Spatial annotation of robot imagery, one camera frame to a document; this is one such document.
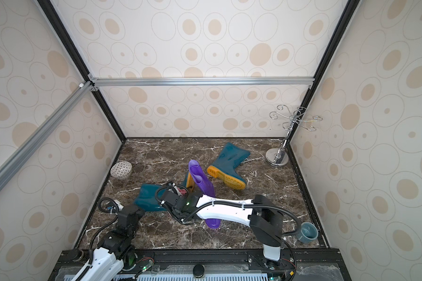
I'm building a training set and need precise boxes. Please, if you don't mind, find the teal rubber boot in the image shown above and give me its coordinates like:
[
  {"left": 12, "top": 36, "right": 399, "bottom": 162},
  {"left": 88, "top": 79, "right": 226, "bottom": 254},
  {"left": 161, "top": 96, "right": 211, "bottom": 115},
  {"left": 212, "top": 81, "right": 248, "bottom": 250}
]
[
  {"left": 207, "top": 142, "right": 250, "bottom": 190},
  {"left": 134, "top": 173, "right": 195, "bottom": 212}
]

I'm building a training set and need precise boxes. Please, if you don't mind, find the purple rubber boot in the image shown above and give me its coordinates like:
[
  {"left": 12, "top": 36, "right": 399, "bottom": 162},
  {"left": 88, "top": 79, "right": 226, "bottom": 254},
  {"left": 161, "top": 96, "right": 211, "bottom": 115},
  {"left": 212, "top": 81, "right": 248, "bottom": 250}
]
[{"left": 188, "top": 160, "right": 221, "bottom": 229}]

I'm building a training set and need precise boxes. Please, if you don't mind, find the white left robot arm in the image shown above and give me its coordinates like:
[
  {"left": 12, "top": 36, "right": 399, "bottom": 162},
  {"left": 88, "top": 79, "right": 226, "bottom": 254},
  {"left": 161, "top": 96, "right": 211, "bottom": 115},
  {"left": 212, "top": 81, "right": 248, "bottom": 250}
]
[{"left": 73, "top": 204, "right": 145, "bottom": 281}]

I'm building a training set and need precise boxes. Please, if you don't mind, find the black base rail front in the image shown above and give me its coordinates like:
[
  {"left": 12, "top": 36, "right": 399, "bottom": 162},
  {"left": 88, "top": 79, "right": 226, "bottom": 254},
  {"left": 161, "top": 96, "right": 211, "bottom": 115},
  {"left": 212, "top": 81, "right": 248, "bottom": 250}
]
[{"left": 49, "top": 248, "right": 350, "bottom": 281}]

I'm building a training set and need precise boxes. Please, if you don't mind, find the diagonal aluminium rail left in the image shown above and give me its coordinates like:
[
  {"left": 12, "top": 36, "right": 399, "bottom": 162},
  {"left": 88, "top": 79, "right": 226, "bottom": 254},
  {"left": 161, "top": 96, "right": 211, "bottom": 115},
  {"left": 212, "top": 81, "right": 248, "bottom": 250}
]
[{"left": 0, "top": 81, "right": 92, "bottom": 192}]

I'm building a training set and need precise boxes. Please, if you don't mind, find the chrome mug tree stand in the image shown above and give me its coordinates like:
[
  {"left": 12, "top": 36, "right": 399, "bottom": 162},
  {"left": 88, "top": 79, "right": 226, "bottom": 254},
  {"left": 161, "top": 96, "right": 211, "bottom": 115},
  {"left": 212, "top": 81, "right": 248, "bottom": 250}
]
[{"left": 265, "top": 104, "right": 323, "bottom": 167}]

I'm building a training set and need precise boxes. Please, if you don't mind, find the horizontal aluminium rail back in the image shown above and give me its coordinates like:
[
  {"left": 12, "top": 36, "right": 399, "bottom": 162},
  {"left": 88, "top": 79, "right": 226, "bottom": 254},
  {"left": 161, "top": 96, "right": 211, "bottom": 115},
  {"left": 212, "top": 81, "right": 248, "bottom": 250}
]
[{"left": 93, "top": 76, "right": 314, "bottom": 87}]

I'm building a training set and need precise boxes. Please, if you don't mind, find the black corner frame post left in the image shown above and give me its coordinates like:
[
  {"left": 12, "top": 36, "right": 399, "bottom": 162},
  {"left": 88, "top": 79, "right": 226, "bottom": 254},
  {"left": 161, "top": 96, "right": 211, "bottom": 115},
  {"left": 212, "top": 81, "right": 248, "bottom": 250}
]
[{"left": 36, "top": 0, "right": 127, "bottom": 143}]

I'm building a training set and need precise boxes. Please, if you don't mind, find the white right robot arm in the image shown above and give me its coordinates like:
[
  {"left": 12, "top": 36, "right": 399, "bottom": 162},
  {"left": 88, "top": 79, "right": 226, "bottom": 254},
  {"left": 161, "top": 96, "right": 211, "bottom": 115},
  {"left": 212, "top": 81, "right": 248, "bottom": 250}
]
[{"left": 155, "top": 181, "right": 302, "bottom": 262}]

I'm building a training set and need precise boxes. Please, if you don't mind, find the pink microfiber cloth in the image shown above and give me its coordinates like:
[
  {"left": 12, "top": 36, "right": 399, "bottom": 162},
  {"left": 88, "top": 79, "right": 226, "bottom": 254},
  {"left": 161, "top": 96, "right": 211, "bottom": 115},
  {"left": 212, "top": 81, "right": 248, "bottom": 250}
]
[{"left": 175, "top": 188, "right": 186, "bottom": 196}]

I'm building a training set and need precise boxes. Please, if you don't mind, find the patterned black white bowl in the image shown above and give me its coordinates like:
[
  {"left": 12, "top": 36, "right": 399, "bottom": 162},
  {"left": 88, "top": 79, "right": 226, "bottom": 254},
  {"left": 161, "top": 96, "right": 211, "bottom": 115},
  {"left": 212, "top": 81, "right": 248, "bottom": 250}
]
[{"left": 110, "top": 161, "right": 132, "bottom": 180}]

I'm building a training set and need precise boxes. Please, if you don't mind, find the black corner frame post right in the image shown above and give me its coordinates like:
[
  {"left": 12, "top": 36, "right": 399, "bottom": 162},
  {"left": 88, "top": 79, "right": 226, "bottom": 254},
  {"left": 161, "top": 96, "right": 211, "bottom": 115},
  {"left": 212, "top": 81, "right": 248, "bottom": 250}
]
[{"left": 298, "top": 0, "right": 361, "bottom": 121}]

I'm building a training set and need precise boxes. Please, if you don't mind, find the black corner frame post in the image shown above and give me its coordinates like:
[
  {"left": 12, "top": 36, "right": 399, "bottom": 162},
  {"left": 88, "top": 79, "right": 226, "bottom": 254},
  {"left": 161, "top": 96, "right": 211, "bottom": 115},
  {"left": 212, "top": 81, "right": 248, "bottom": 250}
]
[
  {"left": 298, "top": 0, "right": 361, "bottom": 121},
  {"left": 36, "top": 0, "right": 127, "bottom": 143}
]

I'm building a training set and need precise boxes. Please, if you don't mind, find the teal cup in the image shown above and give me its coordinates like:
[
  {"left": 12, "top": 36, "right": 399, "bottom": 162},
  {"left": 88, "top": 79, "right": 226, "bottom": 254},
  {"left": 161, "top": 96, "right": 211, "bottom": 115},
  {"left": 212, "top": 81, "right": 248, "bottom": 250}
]
[{"left": 295, "top": 222, "right": 319, "bottom": 244}]

